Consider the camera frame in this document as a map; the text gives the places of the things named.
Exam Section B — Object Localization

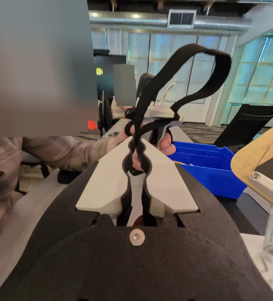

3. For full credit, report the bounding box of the silver ventilation duct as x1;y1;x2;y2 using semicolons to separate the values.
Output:
89;11;252;36

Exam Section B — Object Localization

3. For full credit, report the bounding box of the black fabric strap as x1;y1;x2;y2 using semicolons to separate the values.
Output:
123;43;232;174

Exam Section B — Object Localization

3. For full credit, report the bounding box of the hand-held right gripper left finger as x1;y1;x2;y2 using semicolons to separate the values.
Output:
75;136;134;226

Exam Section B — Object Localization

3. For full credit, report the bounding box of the white display stand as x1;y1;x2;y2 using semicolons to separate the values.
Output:
231;118;273;301

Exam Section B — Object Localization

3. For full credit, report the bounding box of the black round pad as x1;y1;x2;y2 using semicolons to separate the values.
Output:
58;169;83;184

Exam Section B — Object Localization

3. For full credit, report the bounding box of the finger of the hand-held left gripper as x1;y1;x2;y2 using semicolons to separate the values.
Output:
141;115;184;150
142;101;175;118

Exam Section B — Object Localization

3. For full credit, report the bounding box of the person's plaid shirt torso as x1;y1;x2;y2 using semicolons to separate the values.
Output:
0;137;26;251

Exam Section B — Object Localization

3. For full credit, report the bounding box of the person's left hand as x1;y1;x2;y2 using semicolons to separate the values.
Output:
107;122;176;172

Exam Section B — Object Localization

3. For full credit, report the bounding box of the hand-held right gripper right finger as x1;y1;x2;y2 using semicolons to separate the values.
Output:
140;138;199;227

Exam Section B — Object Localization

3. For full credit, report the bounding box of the person's left forearm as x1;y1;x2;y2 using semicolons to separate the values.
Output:
21;136;111;172

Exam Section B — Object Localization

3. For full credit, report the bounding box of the black display panel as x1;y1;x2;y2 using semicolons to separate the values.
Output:
94;49;127;97

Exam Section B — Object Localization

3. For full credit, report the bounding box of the white air vent grille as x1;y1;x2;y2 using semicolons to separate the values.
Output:
168;9;197;29

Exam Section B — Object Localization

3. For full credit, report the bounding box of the blue plastic bin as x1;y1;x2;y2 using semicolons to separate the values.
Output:
167;141;247;200

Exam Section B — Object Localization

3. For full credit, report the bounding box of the black office chair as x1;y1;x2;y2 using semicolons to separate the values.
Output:
213;105;273;153

